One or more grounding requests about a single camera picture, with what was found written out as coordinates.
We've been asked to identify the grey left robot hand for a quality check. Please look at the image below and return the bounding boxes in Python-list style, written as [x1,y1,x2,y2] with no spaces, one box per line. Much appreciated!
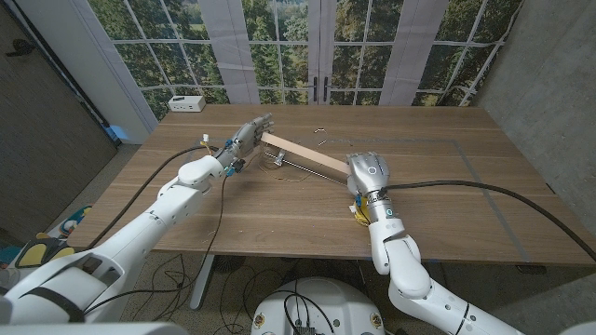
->
[218,113,276,174]

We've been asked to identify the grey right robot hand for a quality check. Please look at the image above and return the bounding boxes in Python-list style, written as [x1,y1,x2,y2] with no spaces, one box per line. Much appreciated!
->
[345,151,392,203]

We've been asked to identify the wooden hanger stick with clips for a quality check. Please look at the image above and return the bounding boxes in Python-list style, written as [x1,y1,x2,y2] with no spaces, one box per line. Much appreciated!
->
[259,127,353,186]

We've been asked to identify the jute thread strand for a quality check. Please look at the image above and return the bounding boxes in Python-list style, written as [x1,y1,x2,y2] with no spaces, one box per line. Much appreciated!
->
[253,153,322,183]

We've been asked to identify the yellow plastic cup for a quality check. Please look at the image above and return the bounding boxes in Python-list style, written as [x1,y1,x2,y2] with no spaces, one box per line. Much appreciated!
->
[349,204,373,228]

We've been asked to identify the white power strip box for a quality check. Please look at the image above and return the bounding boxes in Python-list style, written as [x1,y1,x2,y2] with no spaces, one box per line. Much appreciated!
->
[168,95,207,114]

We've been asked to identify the printed forest window backdrop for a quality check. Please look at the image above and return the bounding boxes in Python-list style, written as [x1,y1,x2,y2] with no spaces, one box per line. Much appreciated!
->
[88,0,525,122]

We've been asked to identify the blue floor object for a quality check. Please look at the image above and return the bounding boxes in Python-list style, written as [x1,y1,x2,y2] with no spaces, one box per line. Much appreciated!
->
[104,124,129,142]

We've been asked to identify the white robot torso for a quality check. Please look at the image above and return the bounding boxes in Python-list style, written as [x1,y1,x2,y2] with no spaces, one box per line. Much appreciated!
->
[250,276,386,335]

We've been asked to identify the white table leg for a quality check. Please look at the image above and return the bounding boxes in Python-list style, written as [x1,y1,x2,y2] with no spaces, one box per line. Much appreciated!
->
[189,254,216,311]

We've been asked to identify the yellow and black slippers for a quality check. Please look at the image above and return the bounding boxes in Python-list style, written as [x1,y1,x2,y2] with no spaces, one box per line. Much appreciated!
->
[16,237,75,270]

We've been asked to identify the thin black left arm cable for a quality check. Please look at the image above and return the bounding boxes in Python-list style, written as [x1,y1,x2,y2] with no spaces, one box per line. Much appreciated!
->
[83,174,229,315]

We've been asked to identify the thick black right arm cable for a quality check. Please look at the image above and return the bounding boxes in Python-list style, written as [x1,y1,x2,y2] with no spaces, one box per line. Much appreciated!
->
[379,180,596,261]

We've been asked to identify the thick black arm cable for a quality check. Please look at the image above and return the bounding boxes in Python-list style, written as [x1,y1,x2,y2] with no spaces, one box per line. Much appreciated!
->
[86,144,220,250]
[379,180,596,261]

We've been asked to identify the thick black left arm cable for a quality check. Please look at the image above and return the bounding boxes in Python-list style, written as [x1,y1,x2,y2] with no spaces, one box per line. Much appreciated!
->
[86,144,220,250]

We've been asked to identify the black torso cable loop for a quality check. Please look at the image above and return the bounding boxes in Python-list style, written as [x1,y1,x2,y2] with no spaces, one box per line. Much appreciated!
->
[276,289,337,335]

